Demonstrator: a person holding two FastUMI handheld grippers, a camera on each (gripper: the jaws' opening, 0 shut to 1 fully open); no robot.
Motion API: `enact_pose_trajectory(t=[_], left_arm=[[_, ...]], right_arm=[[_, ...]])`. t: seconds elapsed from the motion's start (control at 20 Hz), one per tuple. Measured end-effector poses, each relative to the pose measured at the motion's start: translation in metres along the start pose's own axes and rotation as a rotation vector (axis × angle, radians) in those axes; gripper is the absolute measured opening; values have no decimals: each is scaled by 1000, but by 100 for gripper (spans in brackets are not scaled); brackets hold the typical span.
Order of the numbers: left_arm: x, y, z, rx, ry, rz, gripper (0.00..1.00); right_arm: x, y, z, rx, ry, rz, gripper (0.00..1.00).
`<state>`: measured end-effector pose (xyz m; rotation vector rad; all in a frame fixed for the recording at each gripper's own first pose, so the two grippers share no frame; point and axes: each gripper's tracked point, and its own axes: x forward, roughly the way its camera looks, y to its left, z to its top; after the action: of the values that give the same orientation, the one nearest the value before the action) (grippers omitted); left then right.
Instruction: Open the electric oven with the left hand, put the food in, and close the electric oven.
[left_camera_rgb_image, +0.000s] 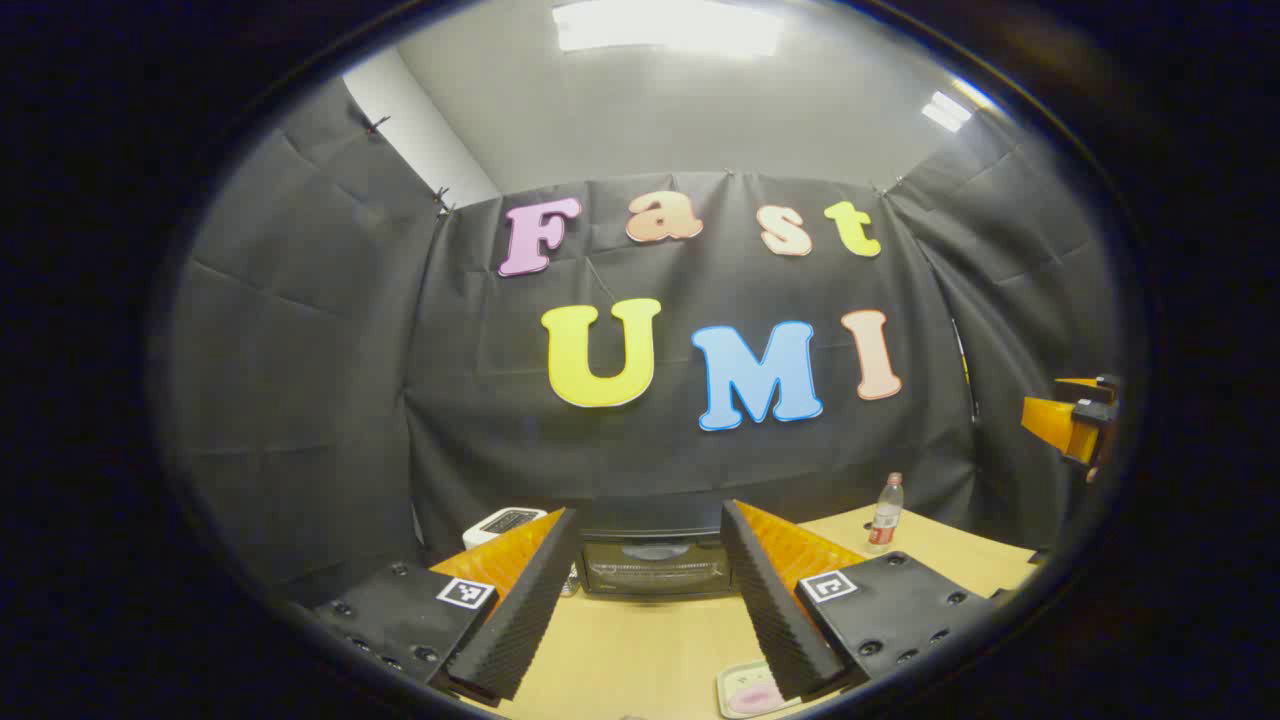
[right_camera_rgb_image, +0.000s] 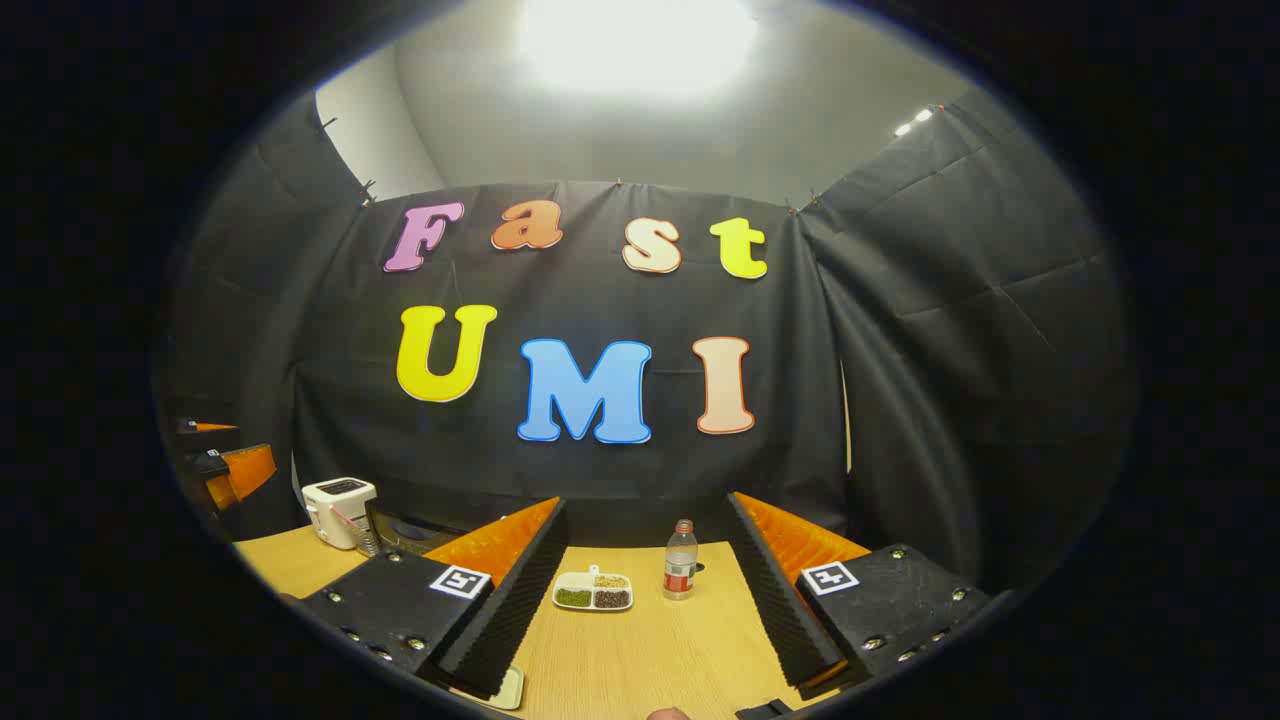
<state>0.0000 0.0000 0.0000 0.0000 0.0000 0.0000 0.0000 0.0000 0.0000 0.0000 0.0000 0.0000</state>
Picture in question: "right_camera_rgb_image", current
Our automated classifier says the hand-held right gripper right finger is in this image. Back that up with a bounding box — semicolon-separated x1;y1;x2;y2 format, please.
726;491;993;701

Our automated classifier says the cream cherry print plate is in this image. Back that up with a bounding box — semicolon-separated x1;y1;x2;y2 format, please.
450;665;526;712

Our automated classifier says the black electric oven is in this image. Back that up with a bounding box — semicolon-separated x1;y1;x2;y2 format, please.
365;500;476;559

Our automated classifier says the clear plastic water bottle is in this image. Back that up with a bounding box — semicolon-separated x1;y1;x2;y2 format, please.
663;519;699;601

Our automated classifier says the white toaster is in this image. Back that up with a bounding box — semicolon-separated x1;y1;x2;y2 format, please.
301;478;379;551

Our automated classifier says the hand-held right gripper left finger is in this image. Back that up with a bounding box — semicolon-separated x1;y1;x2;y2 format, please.
298;496;571;699

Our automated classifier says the white divided plate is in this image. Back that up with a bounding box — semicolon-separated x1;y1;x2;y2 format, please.
552;565;634;612

